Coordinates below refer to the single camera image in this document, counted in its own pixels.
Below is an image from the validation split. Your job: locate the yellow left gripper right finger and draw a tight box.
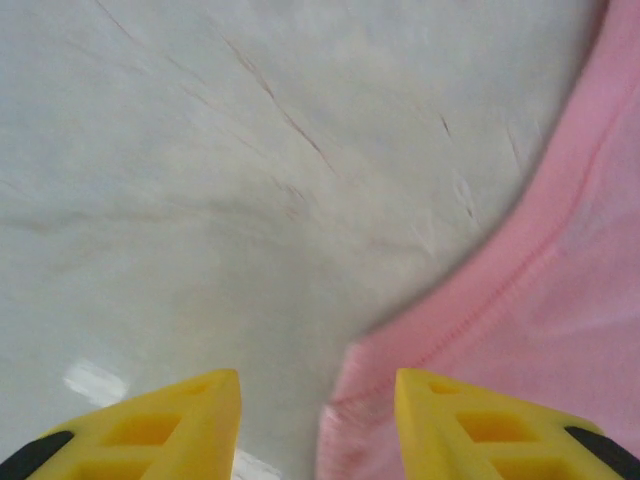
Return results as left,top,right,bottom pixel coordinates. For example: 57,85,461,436
394,368,640,480

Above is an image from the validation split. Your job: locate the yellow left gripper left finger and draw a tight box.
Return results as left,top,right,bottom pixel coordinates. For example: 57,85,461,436
0,368,243,480

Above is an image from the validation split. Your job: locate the pink t-shirt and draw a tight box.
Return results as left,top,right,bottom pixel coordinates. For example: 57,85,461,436
314,0,640,480

